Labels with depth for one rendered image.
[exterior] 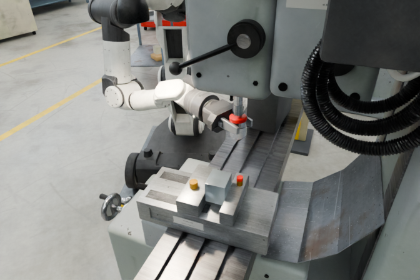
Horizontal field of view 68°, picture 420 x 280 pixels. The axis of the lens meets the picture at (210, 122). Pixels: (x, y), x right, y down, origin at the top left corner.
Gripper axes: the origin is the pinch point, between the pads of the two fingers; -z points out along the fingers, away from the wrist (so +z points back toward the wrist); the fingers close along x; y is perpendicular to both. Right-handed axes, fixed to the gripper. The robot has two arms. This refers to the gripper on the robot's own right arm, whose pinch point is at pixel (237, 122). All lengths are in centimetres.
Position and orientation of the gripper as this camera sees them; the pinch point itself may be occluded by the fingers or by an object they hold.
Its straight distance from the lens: 84.6
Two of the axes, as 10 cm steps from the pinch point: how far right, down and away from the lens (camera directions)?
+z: -6.7, -3.7, 6.4
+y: 0.2, 8.5, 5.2
